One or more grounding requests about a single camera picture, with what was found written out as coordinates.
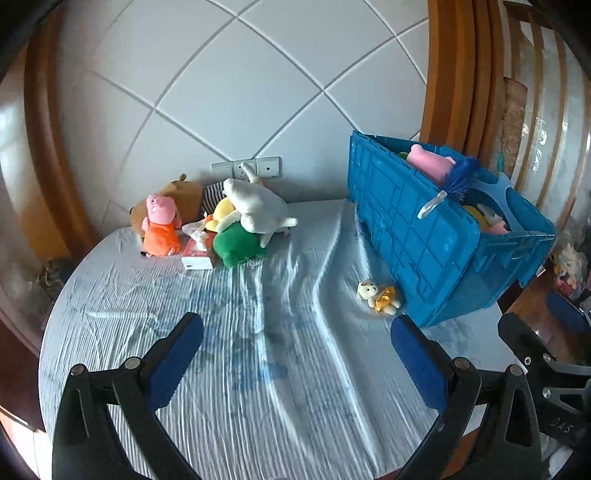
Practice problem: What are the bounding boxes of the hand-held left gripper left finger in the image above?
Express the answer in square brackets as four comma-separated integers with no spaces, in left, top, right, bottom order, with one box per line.
[52,312,205,480]

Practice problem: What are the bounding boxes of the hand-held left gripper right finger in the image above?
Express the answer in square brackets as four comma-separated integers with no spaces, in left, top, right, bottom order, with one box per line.
[390,315,544,480]

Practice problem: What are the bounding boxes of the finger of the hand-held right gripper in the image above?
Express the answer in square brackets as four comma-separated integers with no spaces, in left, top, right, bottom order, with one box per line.
[497,312,558,371]
[544,292,591,334]

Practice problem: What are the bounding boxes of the blue plastic crate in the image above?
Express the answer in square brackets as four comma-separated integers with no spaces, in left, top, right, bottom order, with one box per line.
[346,130,557,329]

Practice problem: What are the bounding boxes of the pink pig plush red dress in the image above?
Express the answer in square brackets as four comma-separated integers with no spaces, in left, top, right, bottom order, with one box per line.
[406,143,456,179]

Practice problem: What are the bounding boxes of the cloth-covered round desktop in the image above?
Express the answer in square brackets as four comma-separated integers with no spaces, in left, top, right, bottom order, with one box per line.
[39,198,555,480]

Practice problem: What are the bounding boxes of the heap of colourful plush toys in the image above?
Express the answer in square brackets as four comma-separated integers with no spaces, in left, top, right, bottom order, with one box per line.
[551,239,591,302]

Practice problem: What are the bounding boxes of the small bear plush yellow dress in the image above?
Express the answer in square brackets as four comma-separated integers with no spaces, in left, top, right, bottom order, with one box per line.
[356,279,402,316]

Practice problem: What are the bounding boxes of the white tissue box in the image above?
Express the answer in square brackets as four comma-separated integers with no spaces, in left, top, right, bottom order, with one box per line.
[180,220,216,271]

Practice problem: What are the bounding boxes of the green plush toy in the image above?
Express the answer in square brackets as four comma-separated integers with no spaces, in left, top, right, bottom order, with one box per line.
[212,223,269,269]

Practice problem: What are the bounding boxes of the white mesh plush toy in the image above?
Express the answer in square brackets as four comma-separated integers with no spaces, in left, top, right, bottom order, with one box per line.
[475,202,505,221]

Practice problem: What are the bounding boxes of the pink pig plush orange dress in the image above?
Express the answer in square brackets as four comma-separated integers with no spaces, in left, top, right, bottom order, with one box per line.
[140,193,182,257]

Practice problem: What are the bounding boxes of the pale yellow plush toy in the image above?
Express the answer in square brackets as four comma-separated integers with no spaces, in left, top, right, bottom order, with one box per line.
[204,198,237,232]

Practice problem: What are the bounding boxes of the striped plush toy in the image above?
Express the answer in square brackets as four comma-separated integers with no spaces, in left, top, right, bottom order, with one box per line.
[200,182,228,216]

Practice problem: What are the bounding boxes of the brown plush toy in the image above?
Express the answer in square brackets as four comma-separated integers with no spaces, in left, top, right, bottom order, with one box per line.
[130,174,205,232]

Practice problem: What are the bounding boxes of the white long-necked plush toy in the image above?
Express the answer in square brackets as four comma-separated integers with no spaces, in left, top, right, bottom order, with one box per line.
[223,163,299,248]

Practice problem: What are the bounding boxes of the blue fluffy duster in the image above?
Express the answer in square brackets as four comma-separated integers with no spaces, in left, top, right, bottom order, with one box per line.
[417,156,482,219]

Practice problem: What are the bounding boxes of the wooden slat partition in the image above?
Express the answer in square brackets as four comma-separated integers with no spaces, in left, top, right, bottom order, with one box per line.
[503,0,591,222]

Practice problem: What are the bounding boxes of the yellow plush toy blue strap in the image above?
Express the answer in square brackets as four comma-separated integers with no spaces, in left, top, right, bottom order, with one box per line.
[463,204,492,233]

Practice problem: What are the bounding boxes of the white wall outlet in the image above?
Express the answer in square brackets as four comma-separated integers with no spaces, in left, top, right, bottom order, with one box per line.
[211,156,282,181]

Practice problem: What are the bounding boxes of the curved wooden frame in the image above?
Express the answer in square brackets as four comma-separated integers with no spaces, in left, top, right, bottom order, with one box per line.
[22,7,101,261]

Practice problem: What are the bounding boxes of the wooden door frame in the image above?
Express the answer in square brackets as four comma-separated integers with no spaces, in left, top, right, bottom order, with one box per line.
[419,0,507,179]

